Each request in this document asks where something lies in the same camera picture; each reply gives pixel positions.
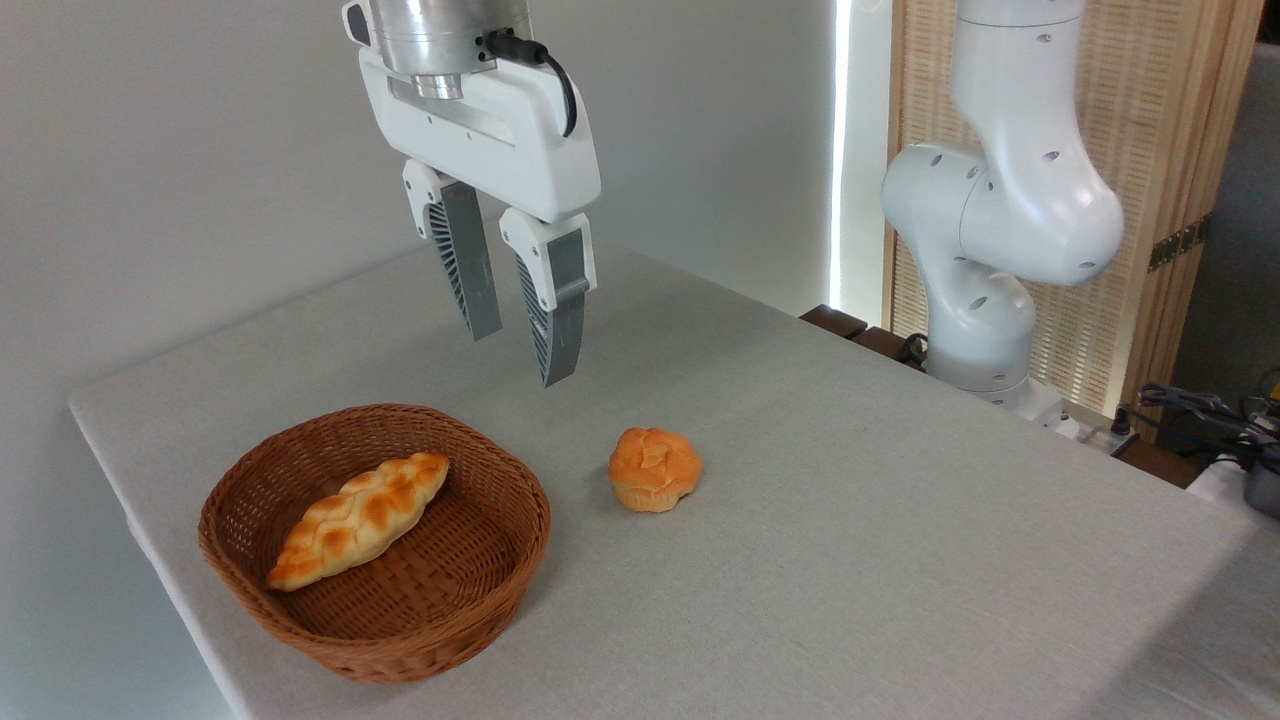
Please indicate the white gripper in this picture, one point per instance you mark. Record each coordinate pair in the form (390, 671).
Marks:
(490, 140)

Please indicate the braided bread loaf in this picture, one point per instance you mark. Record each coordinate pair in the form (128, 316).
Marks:
(360, 515)

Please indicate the round muffin bread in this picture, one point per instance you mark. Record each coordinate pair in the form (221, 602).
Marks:
(655, 468)

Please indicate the brown wicker basket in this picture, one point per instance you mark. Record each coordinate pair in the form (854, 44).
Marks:
(430, 600)

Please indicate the dark brown wooden furniture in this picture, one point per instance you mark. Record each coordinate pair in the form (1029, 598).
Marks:
(850, 328)

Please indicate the grey tablecloth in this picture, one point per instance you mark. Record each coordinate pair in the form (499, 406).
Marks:
(850, 560)

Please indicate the black screen hinge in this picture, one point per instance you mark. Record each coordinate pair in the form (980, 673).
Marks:
(1180, 242)

